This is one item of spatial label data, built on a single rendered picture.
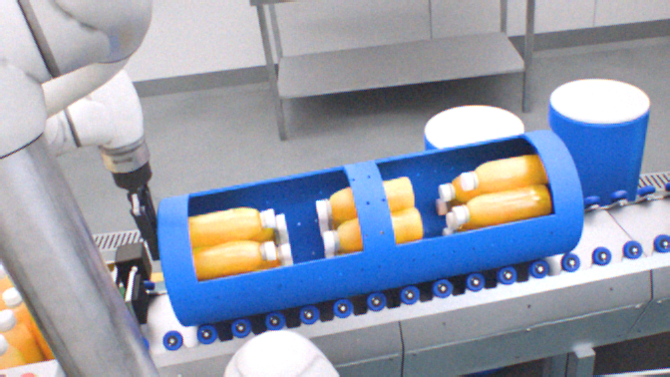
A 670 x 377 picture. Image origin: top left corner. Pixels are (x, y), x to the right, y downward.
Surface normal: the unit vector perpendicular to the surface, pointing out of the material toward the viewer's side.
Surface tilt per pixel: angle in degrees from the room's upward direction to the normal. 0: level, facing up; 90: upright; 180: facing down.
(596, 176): 90
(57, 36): 98
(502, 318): 71
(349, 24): 90
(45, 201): 79
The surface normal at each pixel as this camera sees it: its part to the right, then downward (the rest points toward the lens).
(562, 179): 0.02, -0.24
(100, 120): 0.36, 0.47
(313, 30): 0.02, 0.55
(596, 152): -0.29, 0.55
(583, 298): 0.11, 0.22
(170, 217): -0.07, -0.67
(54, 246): 0.62, 0.18
